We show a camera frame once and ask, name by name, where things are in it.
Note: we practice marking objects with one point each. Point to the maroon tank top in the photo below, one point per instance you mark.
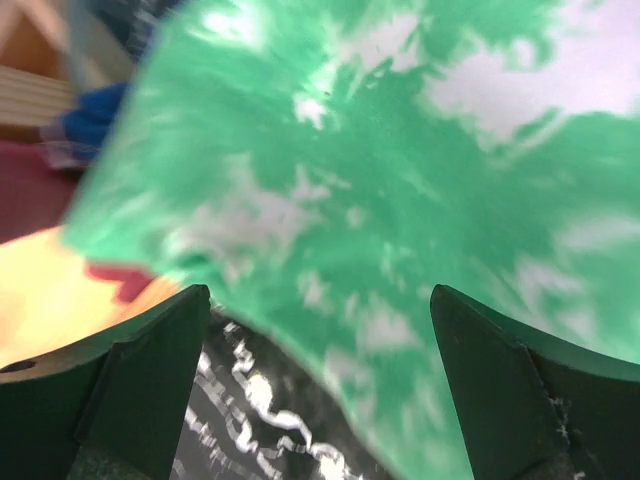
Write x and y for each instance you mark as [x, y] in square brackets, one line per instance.
[34, 196]

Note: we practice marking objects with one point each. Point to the blue red white trousers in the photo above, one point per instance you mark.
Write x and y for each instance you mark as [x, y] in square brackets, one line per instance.
[106, 39]

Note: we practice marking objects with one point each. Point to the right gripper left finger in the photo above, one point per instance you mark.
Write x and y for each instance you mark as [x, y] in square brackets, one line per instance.
[113, 400]

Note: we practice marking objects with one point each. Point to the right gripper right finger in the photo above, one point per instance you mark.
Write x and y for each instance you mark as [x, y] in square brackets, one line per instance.
[531, 405]

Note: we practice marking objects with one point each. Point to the green tie-dye trousers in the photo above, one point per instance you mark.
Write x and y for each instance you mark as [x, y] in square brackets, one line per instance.
[321, 166]

